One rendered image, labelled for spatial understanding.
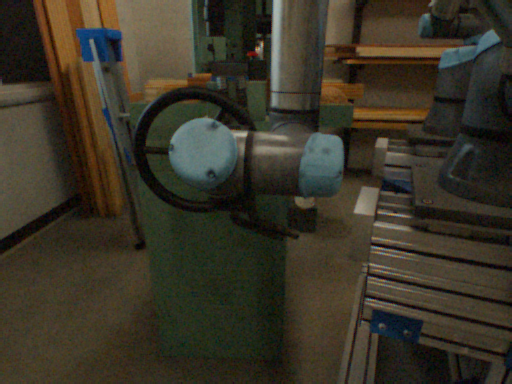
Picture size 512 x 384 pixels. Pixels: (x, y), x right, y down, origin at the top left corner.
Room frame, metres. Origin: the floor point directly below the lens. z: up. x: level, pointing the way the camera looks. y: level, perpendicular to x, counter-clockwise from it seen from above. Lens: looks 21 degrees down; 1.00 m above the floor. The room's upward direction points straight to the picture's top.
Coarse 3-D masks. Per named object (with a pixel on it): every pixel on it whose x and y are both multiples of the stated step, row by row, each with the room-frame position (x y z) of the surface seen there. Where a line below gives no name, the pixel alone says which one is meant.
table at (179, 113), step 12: (132, 108) 0.91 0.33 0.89; (144, 108) 0.91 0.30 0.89; (168, 108) 0.91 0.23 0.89; (180, 108) 0.90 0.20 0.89; (192, 108) 0.90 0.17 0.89; (204, 108) 0.90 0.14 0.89; (324, 108) 0.89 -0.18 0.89; (336, 108) 0.89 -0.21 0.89; (348, 108) 0.89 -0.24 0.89; (132, 120) 0.91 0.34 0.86; (156, 120) 0.91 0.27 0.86; (168, 120) 0.91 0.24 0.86; (180, 120) 0.91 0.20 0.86; (324, 120) 0.89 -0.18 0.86; (336, 120) 0.89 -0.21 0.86; (348, 120) 0.89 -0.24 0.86
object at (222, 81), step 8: (224, 80) 0.79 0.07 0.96; (240, 80) 0.79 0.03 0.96; (224, 88) 0.79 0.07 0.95; (240, 88) 0.79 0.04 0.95; (240, 96) 0.79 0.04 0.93; (240, 104) 0.79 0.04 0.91; (224, 120) 0.78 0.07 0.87; (232, 216) 0.77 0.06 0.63; (248, 216) 0.77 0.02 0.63; (256, 216) 0.77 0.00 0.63; (240, 224) 0.77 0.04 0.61; (248, 224) 0.78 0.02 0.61; (256, 224) 0.77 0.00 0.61; (264, 224) 0.77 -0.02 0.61; (272, 224) 0.78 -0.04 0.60; (256, 232) 0.79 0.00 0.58; (264, 232) 0.79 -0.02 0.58; (272, 232) 0.79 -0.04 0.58; (280, 232) 0.78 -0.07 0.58; (288, 232) 0.79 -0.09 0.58; (296, 232) 0.80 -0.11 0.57; (280, 240) 0.80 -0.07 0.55
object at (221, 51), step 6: (204, 42) 1.02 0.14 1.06; (210, 42) 1.02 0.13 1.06; (216, 42) 1.02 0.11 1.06; (222, 42) 1.02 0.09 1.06; (228, 42) 1.09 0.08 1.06; (204, 48) 1.02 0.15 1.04; (216, 48) 1.02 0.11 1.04; (222, 48) 1.02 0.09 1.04; (228, 48) 1.09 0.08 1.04; (204, 54) 1.02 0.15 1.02; (210, 54) 1.02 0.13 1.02; (216, 54) 1.02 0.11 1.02; (222, 54) 1.02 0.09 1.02; (228, 54) 1.09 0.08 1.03; (204, 60) 1.02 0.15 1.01; (210, 60) 1.02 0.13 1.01; (216, 60) 1.02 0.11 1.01
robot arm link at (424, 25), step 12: (444, 0) 1.11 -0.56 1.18; (456, 0) 1.09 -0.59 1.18; (432, 12) 1.16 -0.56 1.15; (444, 12) 1.13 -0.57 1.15; (456, 12) 1.13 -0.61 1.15; (420, 24) 1.21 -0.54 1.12; (432, 24) 1.17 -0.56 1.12; (444, 24) 1.15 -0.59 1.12; (456, 24) 1.16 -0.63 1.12; (420, 36) 1.20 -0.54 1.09; (432, 36) 1.18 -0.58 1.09; (444, 36) 1.18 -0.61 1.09
